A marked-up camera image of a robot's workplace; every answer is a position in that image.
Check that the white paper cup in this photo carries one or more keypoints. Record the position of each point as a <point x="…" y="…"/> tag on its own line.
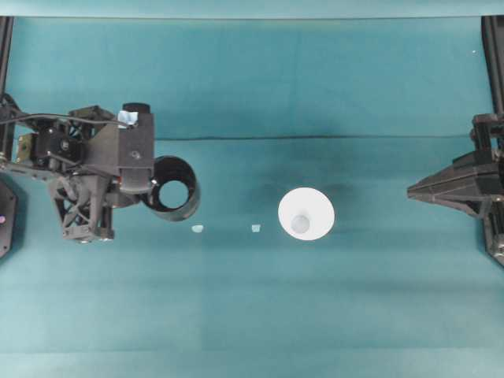
<point x="307" y="204"/>

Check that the small white paper scrap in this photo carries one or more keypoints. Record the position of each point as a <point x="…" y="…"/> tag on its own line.
<point x="256" y="228"/>
<point x="197" y="228"/>

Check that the blue-green backdrop cloth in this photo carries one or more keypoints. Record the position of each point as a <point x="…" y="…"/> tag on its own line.
<point x="252" y="8"/>

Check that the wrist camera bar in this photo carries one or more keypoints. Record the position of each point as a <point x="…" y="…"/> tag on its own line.
<point x="136" y="141"/>

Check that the black frame rail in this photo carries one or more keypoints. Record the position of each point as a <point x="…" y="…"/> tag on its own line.
<point x="494" y="59"/>
<point x="4" y="55"/>

